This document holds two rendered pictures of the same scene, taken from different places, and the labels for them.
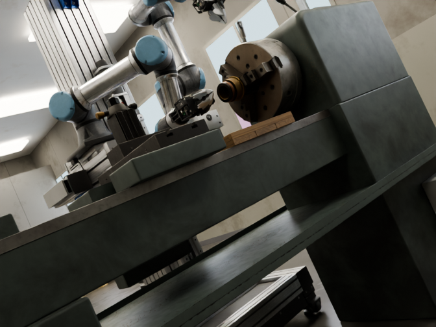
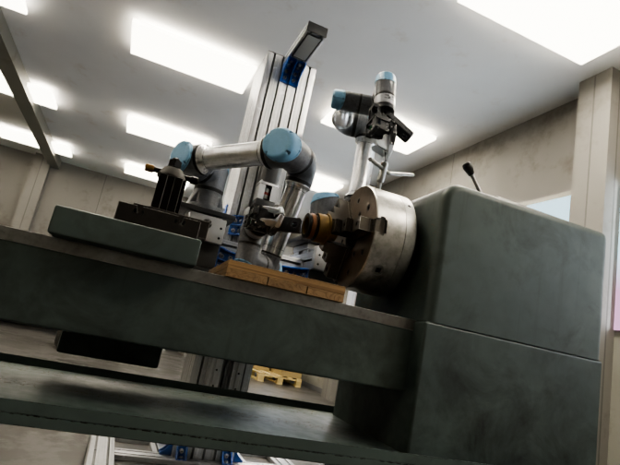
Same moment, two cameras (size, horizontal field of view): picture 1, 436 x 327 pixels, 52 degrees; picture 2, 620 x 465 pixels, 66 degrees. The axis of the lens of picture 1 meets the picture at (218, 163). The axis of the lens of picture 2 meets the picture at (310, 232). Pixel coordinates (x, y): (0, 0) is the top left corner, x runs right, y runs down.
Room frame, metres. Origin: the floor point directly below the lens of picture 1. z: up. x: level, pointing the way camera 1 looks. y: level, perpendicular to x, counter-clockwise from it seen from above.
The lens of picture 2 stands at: (0.38, -0.64, 0.76)
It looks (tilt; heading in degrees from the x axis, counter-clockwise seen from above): 13 degrees up; 22
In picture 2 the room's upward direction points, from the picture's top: 11 degrees clockwise
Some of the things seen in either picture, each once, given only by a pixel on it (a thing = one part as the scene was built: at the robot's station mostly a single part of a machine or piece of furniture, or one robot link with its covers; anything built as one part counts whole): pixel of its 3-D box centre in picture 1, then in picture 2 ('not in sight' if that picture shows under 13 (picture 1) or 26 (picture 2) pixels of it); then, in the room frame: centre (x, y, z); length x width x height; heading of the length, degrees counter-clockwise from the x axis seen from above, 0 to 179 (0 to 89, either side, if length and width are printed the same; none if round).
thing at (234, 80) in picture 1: (231, 89); (320, 228); (1.66, -0.16, 1.08); 0.09 x 0.09 x 0.09; 40
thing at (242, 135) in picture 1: (232, 145); (268, 284); (1.58, -0.07, 0.89); 0.36 x 0.30 x 0.04; 39
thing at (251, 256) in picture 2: not in sight; (248, 260); (1.79, 0.11, 0.98); 0.11 x 0.08 x 0.11; 172
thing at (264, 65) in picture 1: (259, 72); (357, 227); (1.63, -0.28, 1.09); 0.12 x 0.11 x 0.05; 39
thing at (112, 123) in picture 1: (127, 128); (168, 196); (1.44, 0.22, 1.07); 0.07 x 0.07 x 0.10; 39
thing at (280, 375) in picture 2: not in sight; (270, 367); (8.33, 2.77, 0.20); 1.12 x 0.79 x 0.41; 41
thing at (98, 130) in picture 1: (92, 133); (206, 201); (1.95, 0.45, 1.21); 0.15 x 0.15 x 0.10
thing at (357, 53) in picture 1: (315, 71); (471, 277); (2.02, -0.58, 1.06); 0.59 x 0.48 x 0.39; 129
